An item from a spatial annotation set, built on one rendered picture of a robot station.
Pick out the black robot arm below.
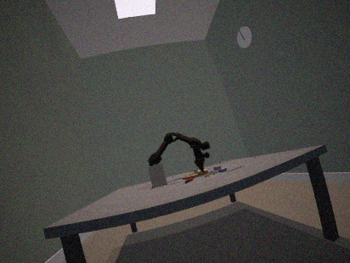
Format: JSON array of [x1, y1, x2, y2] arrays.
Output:
[[148, 132, 210, 166]]

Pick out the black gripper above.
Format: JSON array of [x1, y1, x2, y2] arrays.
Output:
[[194, 151, 205, 172]]

